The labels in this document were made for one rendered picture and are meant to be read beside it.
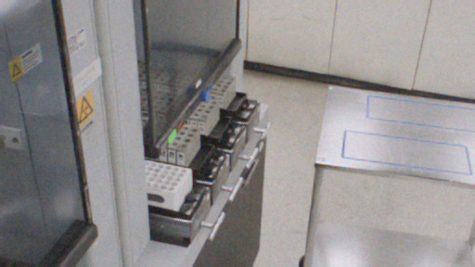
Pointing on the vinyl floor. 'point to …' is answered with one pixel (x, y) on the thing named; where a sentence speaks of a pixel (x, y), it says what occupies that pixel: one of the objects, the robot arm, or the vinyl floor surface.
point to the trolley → (343, 249)
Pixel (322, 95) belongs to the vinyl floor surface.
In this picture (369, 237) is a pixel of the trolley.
